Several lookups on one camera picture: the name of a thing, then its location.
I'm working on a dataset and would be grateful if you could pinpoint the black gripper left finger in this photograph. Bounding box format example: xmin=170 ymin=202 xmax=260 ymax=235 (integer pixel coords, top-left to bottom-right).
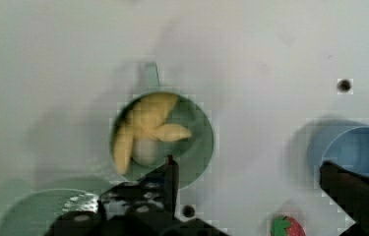
xmin=44 ymin=155 xmax=228 ymax=236

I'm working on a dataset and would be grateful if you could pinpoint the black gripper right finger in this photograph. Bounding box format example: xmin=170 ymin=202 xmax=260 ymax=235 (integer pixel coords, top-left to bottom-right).
xmin=319 ymin=161 xmax=369 ymax=236

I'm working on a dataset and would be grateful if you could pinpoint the red toy strawberry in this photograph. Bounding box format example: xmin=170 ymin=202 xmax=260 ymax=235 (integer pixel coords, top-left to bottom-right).
xmin=270 ymin=215 xmax=306 ymax=236

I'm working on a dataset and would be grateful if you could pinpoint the blue bowl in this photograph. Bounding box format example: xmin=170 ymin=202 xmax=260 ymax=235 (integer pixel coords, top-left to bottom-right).
xmin=306 ymin=120 xmax=369 ymax=181

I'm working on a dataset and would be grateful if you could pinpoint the yellow plush peeled banana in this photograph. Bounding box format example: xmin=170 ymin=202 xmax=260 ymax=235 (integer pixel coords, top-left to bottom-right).
xmin=112 ymin=92 xmax=192 ymax=175

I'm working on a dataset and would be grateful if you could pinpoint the light green mug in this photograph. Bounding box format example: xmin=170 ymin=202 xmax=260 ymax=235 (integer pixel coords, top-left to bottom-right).
xmin=110 ymin=62 xmax=215 ymax=188

